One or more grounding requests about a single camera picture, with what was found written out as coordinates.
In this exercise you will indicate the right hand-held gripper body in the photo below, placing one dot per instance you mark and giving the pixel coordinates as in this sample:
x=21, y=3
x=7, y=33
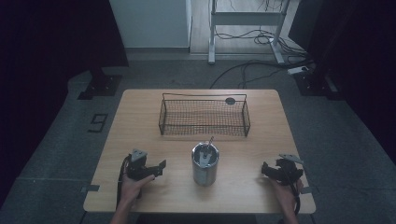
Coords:
x=288, y=171

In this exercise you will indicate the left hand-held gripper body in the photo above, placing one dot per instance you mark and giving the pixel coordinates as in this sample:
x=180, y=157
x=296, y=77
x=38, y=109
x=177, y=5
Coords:
x=137, y=165

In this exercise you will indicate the person's right hand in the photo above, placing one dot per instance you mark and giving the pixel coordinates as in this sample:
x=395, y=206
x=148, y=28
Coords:
x=288, y=194

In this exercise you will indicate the person's left hand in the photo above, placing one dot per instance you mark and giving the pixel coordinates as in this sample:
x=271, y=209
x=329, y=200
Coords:
x=132, y=188

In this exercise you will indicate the grey tape piece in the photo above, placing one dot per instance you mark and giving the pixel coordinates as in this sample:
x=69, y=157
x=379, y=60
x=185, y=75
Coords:
x=306, y=190

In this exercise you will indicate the metal utensil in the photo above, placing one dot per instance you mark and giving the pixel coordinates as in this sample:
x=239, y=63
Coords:
x=204, y=157

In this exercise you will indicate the stainless steel cup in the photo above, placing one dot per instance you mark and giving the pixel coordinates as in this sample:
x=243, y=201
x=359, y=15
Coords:
x=204, y=174

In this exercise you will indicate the striped straw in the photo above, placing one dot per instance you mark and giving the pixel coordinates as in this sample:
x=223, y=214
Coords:
x=211, y=140

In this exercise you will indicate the black round table grommet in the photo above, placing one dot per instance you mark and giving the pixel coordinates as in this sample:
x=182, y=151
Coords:
x=230, y=100

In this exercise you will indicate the black stand base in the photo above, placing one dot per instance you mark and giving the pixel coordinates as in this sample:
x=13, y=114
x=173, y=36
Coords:
x=101, y=85
x=314, y=85

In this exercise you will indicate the white power strip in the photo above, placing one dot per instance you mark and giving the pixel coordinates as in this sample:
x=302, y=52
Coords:
x=297, y=70

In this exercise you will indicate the dark curtain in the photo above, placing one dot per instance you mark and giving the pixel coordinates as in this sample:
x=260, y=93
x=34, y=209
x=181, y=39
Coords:
x=53, y=46
x=355, y=62

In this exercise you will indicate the white cabinet panel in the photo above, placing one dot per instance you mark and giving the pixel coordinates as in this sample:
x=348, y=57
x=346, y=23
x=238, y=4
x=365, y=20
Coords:
x=152, y=23

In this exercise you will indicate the white desk frame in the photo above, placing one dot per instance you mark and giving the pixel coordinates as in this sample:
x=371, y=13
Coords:
x=246, y=18

